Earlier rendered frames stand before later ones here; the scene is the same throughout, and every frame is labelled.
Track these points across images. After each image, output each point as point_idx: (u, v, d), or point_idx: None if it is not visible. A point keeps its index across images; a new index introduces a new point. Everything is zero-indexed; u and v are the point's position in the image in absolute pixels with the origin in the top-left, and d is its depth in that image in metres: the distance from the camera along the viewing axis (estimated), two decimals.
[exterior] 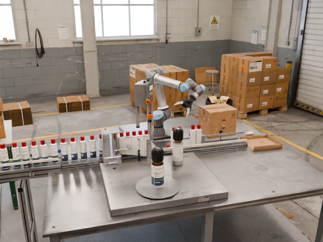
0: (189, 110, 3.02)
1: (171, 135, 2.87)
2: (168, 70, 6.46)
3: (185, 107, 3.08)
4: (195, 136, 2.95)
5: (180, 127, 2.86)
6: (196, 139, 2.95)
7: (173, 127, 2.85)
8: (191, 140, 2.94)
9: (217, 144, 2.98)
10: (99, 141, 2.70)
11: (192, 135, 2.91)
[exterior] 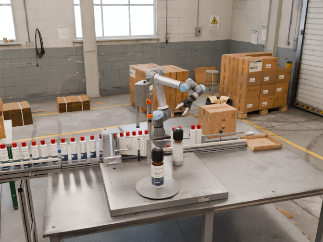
0: (187, 110, 3.02)
1: (171, 135, 2.87)
2: (168, 70, 6.46)
3: (185, 107, 3.08)
4: (195, 136, 2.95)
5: (180, 127, 2.86)
6: (196, 139, 2.95)
7: (173, 127, 2.85)
8: (191, 140, 2.94)
9: (217, 144, 2.98)
10: (99, 141, 2.70)
11: (192, 135, 2.91)
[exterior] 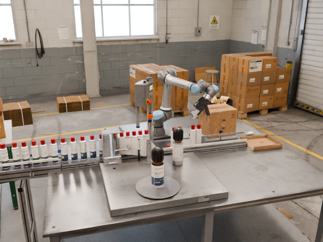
0: None
1: (171, 135, 2.87)
2: None
3: (195, 106, 3.00)
4: (195, 136, 2.95)
5: (180, 127, 2.86)
6: (196, 139, 2.95)
7: (173, 127, 2.85)
8: (191, 140, 2.94)
9: (217, 144, 2.98)
10: (99, 141, 2.70)
11: (192, 135, 2.91)
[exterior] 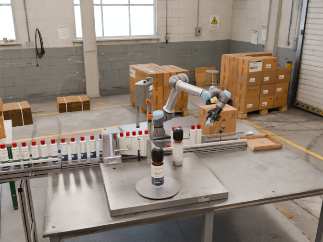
0: (207, 118, 2.94)
1: (171, 135, 2.87)
2: (168, 70, 6.46)
3: (213, 118, 2.88)
4: (195, 136, 2.95)
5: (180, 127, 2.86)
6: (196, 139, 2.95)
7: (173, 127, 2.85)
8: (191, 140, 2.94)
9: (217, 144, 2.98)
10: (99, 141, 2.70)
11: (192, 135, 2.91)
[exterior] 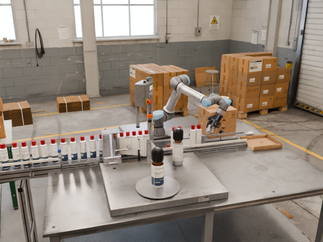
0: (207, 125, 2.95)
1: (171, 135, 2.87)
2: (168, 70, 6.46)
3: (213, 125, 2.90)
4: (195, 136, 2.95)
5: (180, 127, 2.86)
6: (196, 139, 2.95)
7: (173, 127, 2.85)
8: (191, 140, 2.94)
9: (217, 144, 2.98)
10: (99, 141, 2.70)
11: (192, 135, 2.91)
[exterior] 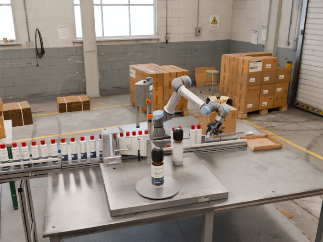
0: (206, 132, 2.98)
1: (171, 135, 2.87)
2: (168, 70, 6.46)
3: (212, 132, 2.93)
4: (195, 136, 2.95)
5: (180, 127, 2.86)
6: (196, 139, 2.95)
7: (173, 127, 2.85)
8: (191, 140, 2.94)
9: (217, 144, 2.98)
10: (99, 141, 2.70)
11: (192, 135, 2.91)
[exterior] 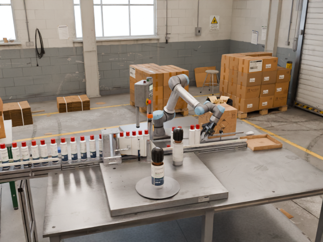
0: (201, 133, 2.97)
1: (171, 135, 2.87)
2: (168, 70, 6.46)
3: (207, 133, 2.91)
4: (194, 136, 2.95)
5: (180, 127, 2.86)
6: (195, 139, 2.95)
7: (173, 127, 2.85)
8: (190, 140, 2.94)
9: (217, 144, 2.98)
10: (99, 141, 2.70)
11: (191, 135, 2.91)
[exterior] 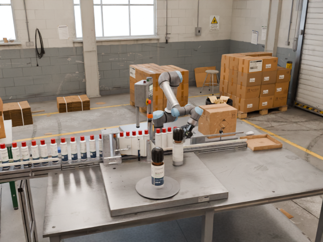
0: None
1: (155, 136, 2.84)
2: (168, 70, 6.46)
3: (184, 135, 2.86)
4: (172, 138, 2.89)
5: (165, 128, 2.83)
6: (172, 141, 2.89)
7: (157, 129, 2.81)
8: (167, 143, 2.89)
9: (217, 144, 2.98)
10: (99, 141, 2.70)
11: (168, 137, 2.86)
